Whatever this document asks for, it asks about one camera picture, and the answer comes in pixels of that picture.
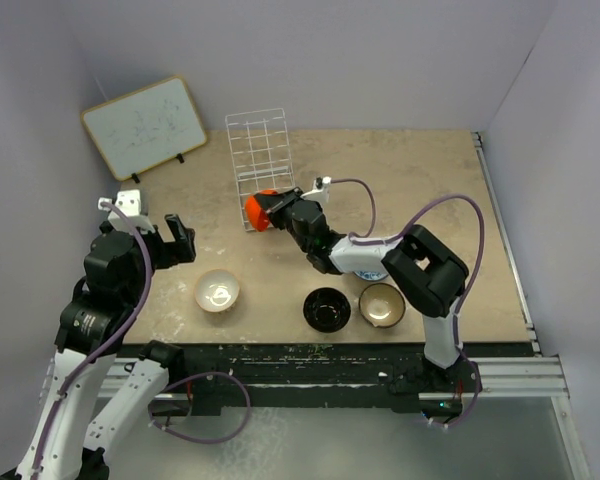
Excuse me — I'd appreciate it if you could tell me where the white wire dish rack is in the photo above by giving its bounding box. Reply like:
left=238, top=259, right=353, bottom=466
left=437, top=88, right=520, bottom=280
left=225, top=108, right=296, bottom=232

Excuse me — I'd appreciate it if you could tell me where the blue and white bowl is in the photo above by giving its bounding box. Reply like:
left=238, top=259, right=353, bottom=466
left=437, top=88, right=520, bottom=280
left=355, top=271, right=388, bottom=282

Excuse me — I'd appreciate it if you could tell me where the black glossy bowl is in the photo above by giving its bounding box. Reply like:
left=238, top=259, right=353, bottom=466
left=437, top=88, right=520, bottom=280
left=302, top=287, right=351, bottom=333

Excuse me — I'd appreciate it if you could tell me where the brown patterned bowl cream inside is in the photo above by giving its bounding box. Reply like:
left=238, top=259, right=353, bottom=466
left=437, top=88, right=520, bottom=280
left=358, top=283, right=407, bottom=329

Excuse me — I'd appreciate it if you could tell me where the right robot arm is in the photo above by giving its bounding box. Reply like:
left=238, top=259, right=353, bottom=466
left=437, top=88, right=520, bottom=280
left=246, top=188, right=484, bottom=391

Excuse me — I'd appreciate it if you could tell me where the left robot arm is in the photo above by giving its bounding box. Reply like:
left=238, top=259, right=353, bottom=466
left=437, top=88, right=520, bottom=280
left=2, top=214, right=196, bottom=479

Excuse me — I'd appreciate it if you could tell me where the white bowl with orange rim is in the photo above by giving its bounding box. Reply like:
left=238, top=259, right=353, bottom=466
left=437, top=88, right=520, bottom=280
left=194, top=269, right=241, bottom=314

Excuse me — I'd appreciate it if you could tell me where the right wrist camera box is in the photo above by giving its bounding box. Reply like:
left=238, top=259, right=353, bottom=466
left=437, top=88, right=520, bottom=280
left=301, top=176, right=332, bottom=204

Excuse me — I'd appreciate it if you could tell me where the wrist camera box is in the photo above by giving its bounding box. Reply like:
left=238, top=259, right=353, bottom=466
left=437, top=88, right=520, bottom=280
left=97, top=189, right=155, bottom=233
left=301, top=176, right=332, bottom=204

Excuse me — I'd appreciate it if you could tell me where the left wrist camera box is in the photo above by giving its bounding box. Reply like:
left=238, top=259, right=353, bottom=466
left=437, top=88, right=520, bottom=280
left=97, top=189, right=155, bottom=233

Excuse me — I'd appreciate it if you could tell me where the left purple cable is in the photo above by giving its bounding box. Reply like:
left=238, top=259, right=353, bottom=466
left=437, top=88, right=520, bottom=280
left=29, top=199, right=254, bottom=480

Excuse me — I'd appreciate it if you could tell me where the whiteboard with wooden frame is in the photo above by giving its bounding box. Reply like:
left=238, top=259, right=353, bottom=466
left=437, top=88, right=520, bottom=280
left=81, top=76, right=207, bottom=181

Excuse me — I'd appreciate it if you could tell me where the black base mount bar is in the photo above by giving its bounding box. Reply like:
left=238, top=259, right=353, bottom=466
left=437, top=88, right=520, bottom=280
left=114, top=342, right=481, bottom=416

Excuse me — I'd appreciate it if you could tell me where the aluminium rail frame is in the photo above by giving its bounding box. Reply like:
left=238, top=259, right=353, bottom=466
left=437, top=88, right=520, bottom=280
left=44, top=130, right=592, bottom=480

